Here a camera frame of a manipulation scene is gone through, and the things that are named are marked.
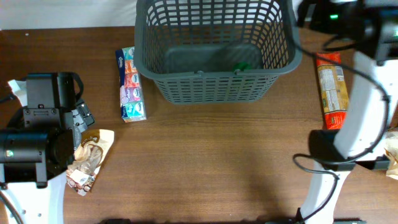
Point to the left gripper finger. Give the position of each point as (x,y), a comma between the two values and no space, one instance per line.
(82,108)
(88,119)

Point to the colourful tissue pack strip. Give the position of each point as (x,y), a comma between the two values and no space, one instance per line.
(130,87)

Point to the grey plastic lattice basket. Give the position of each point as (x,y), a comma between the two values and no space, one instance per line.
(189,47)

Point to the green lid spice jar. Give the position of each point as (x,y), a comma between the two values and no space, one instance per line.
(241,67)

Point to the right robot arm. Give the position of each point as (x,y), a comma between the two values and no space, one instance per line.
(371,26)

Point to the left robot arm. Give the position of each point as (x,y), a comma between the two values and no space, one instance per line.
(38,145)

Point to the orange pasta packet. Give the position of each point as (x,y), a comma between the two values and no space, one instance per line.
(333,91)

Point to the beige snack bag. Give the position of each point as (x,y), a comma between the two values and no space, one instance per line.
(89,156)
(392,153)

